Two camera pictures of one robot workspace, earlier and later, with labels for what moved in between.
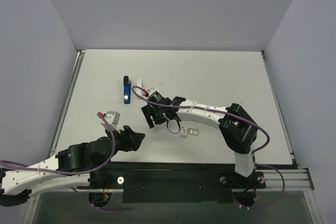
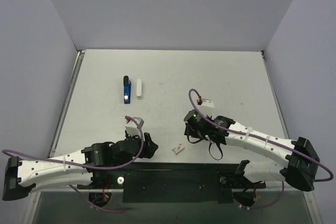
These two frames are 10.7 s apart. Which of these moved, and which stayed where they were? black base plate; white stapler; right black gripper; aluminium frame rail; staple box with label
Moved: staple box with label; right black gripper
Stayed: black base plate; white stapler; aluminium frame rail
